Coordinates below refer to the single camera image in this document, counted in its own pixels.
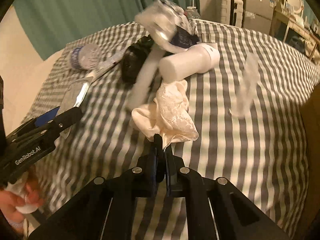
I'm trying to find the large water jug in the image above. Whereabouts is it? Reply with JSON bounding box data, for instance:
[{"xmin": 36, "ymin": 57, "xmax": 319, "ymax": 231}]
[{"xmin": 185, "ymin": 6, "xmax": 201, "ymax": 20}]

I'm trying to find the white blue plastic package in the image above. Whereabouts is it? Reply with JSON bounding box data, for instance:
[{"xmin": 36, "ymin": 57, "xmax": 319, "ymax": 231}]
[{"xmin": 135, "ymin": 0, "xmax": 199, "ymax": 54}]

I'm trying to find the white gripper handle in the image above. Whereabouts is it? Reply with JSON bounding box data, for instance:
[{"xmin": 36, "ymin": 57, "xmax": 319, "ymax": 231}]
[{"xmin": 5, "ymin": 166, "xmax": 38, "ymax": 215}]

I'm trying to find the clear plastic water bottle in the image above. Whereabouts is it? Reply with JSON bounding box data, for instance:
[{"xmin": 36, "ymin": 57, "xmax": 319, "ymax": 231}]
[{"xmin": 67, "ymin": 43, "xmax": 101, "ymax": 70}]

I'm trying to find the person's left hand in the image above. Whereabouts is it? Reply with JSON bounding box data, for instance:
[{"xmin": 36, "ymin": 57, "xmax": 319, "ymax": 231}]
[{"xmin": 1, "ymin": 182, "xmax": 44, "ymax": 223}]

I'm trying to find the cream lace cloth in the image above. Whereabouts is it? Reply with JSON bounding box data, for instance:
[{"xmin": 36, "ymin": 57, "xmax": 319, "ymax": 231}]
[{"xmin": 131, "ymin": 80, "xmax": 199, "ymax": 149}]

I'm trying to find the black crumpled bag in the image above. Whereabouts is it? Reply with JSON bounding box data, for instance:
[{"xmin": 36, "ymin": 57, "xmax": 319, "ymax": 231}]
[{"xmin": 120, "ymin": 35, "xmax": 154, "ymax": 85}]

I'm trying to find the grey mini fridge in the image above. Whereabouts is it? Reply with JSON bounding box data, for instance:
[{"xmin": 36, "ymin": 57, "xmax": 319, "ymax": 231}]
[{"xmin": 242, "ymin": 0, "xmax": 273, "ymax": 35}]

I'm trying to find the white purple tube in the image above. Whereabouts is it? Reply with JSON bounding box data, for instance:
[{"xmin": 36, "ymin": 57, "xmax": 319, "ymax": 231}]
[{"xmin": 60, "ymin": 55, "xmax": 123, "ymax": 140}]

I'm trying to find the white desk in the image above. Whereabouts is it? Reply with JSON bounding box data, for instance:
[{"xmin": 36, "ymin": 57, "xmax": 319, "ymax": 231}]
[{"xmin": 270, "ymin": 9, "xmax": 319, "ymax": 60}]

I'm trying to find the white suitcase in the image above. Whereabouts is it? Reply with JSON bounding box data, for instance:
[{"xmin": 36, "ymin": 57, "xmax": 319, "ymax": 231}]
[{"xmin": 214, "ymin": 0, "xmax": 244, "ymax": 28}]

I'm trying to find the green curtain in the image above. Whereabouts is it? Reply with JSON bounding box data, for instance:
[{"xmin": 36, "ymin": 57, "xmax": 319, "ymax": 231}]
[{"xmin": 13, "ymin": 0, "xmax": 200, "ymax": 60}]

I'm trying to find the white foam roll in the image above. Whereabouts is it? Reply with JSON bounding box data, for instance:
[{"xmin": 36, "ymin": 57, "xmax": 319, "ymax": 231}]
[{"xmin": 127, "ymin": 43, "xmax": 165, "ymax": 111}]

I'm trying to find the white cylindrical bottle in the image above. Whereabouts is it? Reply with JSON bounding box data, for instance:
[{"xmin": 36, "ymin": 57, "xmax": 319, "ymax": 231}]
[{"xmin": 159, "ymin": 43, "xmax": 220, "ymax": 83}]

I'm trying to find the checkered grey white bedsheet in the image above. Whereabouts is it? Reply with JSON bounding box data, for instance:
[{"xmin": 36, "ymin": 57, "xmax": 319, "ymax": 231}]
[{"xmin": 36, "ymin": 20, "xmax": 319, "ymax": 237}]

